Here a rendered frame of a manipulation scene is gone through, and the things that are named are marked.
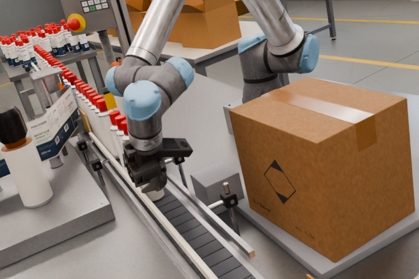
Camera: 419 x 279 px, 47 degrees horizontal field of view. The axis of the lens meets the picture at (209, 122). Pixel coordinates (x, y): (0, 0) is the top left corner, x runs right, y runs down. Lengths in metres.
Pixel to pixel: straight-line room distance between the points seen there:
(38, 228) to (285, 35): 0.86
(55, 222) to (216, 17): 2.11
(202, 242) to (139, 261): 0.17
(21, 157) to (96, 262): 0.39
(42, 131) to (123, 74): 0.61
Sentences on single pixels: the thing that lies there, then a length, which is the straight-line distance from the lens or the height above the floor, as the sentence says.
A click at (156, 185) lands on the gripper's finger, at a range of 1.22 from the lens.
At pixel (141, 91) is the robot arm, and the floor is 1.24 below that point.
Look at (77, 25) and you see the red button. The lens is 1.60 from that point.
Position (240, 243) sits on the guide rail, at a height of 0.96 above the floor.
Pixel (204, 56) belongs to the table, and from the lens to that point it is 3.10.
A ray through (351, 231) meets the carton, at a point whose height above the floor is 0.90.
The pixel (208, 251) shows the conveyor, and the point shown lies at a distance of 1.08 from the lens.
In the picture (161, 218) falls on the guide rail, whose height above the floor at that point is 0.91.
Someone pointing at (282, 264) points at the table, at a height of 0.83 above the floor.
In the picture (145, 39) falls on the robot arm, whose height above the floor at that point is 1.30.
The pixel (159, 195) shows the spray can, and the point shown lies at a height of 0.89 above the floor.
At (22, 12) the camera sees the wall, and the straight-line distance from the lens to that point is 9.17.
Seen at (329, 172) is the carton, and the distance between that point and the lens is 0.93.
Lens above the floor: 1.51
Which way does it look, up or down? 21 degrees down
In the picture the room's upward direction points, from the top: 13 degrees counter-clockwise
